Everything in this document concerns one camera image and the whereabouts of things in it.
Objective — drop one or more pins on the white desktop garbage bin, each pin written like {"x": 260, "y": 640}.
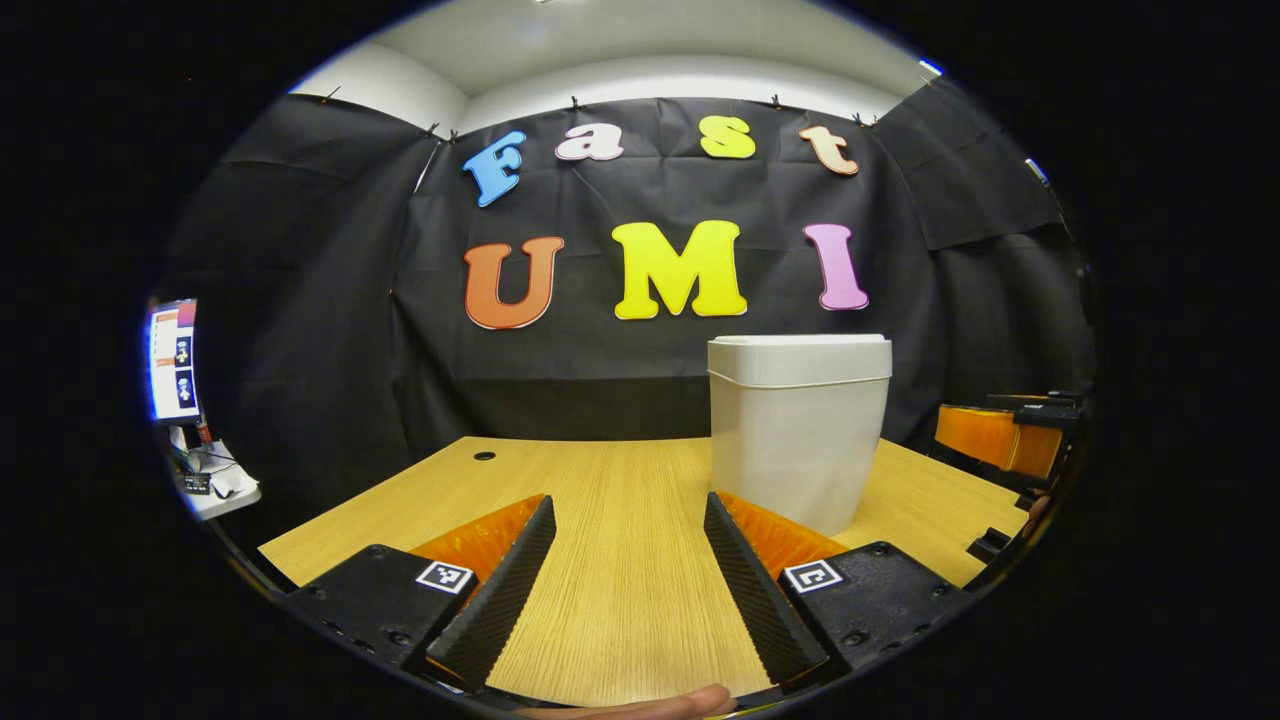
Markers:
{"x": 800, "y": 440}

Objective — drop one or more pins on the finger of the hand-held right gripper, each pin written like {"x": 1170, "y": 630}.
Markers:
{"x": 1050, "y": 410}
{"x": 990, "y": 440}

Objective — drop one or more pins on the small red bottle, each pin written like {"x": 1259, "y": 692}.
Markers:
{"x": 204, "y": 430}

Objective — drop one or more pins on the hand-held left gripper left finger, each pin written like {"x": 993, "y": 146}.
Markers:
{"x": 505, "y": 600}

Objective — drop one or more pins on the white side desk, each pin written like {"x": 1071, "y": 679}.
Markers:
{"x": 235, "y": 495}

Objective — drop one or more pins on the computer monitor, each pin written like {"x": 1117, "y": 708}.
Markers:
{"x": 172, "y": 360}

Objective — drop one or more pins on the wooden desktop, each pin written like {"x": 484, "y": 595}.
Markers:
{"x": 620, "y": 560}

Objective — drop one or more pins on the small black block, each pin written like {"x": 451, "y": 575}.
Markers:
{"x": 990, "y": 545}

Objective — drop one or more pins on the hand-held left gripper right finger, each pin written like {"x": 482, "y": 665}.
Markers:
{"x": 755, "y": 600}

